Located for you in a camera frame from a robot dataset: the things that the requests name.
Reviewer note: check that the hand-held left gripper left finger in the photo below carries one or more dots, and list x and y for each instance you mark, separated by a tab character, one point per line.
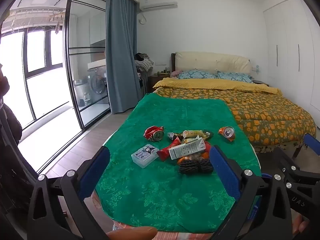
95	172

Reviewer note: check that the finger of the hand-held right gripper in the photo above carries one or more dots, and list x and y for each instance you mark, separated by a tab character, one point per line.
311	141
285	160

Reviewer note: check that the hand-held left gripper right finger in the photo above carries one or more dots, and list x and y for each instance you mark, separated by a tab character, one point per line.
225	172

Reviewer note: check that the clear yellow pastry packet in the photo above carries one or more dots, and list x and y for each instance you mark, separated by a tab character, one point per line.
187	158

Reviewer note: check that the dark green snack packet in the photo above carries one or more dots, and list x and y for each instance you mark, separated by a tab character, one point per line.
207	133

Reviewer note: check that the clear plastic box cartoon print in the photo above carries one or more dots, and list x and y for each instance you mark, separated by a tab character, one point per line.
145	155

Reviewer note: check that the crushed red can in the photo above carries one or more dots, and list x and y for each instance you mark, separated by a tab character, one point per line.
152	133

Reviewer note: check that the person's right hand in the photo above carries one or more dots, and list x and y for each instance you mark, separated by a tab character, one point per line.
298	226

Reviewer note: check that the person's left hand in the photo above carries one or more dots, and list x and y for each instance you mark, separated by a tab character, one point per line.
132	233

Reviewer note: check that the black foam net sleeve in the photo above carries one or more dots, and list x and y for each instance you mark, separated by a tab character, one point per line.
187	167
205	166

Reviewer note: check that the crushed orange can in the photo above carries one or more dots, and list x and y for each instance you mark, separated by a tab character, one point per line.
226	132

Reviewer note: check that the white milk carton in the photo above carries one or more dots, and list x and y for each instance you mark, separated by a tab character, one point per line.
185	150

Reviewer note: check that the bed with orange patterned quilt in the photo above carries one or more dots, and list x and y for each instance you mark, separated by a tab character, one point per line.
262	120

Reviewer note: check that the cream snack packet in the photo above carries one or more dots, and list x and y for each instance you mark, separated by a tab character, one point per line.
191	133

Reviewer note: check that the green patterned tablecloth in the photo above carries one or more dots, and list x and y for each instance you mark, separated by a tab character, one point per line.
150	180

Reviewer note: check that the red snack wrapper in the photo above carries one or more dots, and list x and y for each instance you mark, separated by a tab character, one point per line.
166	152

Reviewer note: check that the wooden nightstand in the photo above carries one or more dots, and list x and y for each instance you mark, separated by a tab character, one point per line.
261	82
158	81

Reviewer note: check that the grey washing machine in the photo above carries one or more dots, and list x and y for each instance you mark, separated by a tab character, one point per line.
97	85

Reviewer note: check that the yellow blanket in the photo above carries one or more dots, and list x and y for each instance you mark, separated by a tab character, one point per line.
212	83

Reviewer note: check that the blue patterned pillow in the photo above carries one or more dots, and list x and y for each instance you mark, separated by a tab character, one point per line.
197	74
235	77

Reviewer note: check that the dark cloth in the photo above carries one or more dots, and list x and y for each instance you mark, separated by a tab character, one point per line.
10	125

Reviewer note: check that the white wardrobe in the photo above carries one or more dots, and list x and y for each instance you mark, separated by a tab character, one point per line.
287	42

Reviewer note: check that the pink cloth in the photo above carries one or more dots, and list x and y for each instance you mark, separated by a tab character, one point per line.
175	73

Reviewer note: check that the cream padded headboard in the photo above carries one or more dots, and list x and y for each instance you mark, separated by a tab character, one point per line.
212	61

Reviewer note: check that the sliding glass door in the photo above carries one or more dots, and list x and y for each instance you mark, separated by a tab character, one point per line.
82	55

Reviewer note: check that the pile of clothes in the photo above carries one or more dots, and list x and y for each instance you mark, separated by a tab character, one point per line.
143	63

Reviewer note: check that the blue grey curtain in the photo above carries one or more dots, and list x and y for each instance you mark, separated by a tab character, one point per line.
120	55

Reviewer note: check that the black framed window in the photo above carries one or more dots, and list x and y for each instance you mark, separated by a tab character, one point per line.
37	55

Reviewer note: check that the white balcony cabinet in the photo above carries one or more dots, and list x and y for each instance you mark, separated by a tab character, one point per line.
98	27

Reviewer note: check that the ceiling drying rack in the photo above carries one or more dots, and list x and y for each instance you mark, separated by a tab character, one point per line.
37	17

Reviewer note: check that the white air conditioner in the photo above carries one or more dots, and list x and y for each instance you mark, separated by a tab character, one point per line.
158	2

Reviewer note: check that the small wall fixture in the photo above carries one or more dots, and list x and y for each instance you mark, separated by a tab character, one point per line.
257	68

